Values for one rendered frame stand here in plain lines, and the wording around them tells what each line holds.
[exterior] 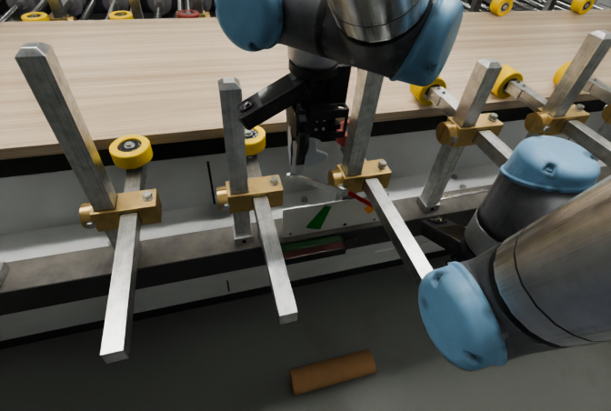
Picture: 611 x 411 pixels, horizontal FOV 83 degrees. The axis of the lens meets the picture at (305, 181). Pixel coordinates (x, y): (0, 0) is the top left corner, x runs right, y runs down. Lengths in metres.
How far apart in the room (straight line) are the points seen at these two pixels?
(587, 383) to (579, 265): 1.63
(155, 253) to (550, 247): 0.77
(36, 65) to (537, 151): 0.60
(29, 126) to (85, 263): 0.33
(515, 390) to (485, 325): 1.40
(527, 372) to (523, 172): 1.38
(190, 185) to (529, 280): 0.87
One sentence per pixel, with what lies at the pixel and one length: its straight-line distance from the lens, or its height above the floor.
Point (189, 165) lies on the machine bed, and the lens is 0.95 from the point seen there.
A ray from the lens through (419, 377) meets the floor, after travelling 1.53.
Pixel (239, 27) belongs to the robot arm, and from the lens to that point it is 0.36.
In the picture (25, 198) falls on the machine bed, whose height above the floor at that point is 0.73.
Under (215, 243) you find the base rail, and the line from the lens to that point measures 0.85.
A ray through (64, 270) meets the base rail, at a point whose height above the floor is 0.70.
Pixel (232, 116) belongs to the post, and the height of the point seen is 1.05.
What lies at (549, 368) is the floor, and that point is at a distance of 1.78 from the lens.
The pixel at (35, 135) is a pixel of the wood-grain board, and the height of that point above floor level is 0.90.
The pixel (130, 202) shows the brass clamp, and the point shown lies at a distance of 0.75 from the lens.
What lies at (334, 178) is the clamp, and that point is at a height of 0.86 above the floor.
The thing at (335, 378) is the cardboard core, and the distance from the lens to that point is 1.38.
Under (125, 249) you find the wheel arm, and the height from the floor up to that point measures 0.86.
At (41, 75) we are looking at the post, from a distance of 0.60.
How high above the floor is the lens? 1.37
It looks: 43 degrees down
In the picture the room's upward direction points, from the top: 5 degrees clockwise
